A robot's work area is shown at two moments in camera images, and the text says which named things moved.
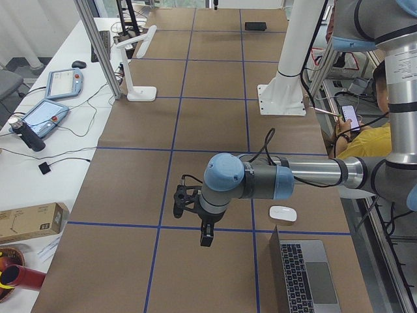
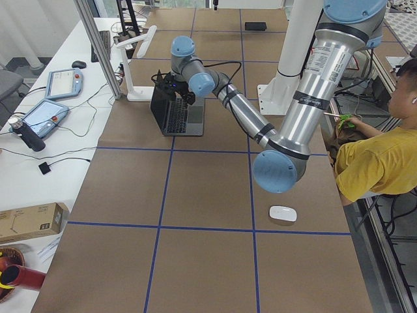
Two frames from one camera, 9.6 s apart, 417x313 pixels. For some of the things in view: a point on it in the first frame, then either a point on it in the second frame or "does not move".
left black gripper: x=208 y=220 → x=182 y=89
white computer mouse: x=283 y=213 does not move
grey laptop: x=306 y=275 → x=174 y=118
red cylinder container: x=19 y=276 does not move
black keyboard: x=105 y=37 does not move
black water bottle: x=28 y=137 does not move
